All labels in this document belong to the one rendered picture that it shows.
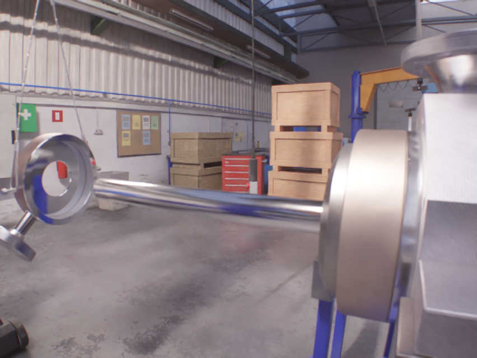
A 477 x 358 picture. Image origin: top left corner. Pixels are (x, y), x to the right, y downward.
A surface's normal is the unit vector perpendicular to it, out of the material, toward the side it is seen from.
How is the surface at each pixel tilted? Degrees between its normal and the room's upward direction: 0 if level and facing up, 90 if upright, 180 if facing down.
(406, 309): 0
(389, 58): 90
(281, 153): 90
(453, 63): 128
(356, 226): 78
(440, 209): 90
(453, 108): 45
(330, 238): 87
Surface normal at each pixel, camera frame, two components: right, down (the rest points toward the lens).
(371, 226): -0.48, -0.13
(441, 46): -0.88, 0.07
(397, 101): -0.51, 0.11
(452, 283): 0.00, -0.99
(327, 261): -0.48, 0.33
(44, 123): 0.86, 0.07
